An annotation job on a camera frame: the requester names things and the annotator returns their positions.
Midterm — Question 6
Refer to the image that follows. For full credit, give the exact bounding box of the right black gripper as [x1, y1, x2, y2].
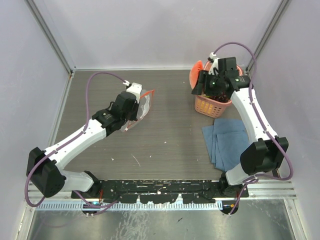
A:
[191, 70, 224, 97]

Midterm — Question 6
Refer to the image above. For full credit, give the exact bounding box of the clear red zip top bag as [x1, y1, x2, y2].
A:
[120, 89, 155, 133]

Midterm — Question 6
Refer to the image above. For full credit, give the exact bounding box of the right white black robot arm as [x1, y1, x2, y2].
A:
[189, 56, 289, 197]

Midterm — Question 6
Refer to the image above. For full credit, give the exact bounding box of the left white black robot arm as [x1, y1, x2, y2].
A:
[26, 89, 141, 198]

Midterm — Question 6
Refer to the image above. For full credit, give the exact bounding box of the pink plastic basket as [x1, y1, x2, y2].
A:
[194, 61, 232, 118]

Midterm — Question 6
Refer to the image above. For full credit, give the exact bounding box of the dark purple grape bunch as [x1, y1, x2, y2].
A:
[204, 92, 230, 103]

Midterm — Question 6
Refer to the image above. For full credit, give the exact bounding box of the blue folded cloth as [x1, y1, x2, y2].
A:
[201, 118, 249, 172]

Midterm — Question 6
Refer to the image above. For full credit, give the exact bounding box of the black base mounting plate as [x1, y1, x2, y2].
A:
[80, 180, 243, 204]

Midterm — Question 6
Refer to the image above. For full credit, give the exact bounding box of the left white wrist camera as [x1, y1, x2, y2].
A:
[123, 80, 143, 104]

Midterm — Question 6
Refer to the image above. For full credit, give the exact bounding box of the right aluminium frame post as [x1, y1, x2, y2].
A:
[245, 0, 292, 73]

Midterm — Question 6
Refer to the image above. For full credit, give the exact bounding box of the aluminium frame post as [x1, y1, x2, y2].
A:
[25, 0, 76, 75]
[245, 0, 292, 73]

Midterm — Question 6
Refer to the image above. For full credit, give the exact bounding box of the left aluminium frame post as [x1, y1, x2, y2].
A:
[25, 0, 76, 75]

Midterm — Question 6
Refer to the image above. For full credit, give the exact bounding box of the aluminium front rail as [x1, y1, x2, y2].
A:
[28, 179, 297, 200]

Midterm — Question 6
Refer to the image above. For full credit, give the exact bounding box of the slotted cable duct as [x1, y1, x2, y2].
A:
[36, 200, 223, 211]

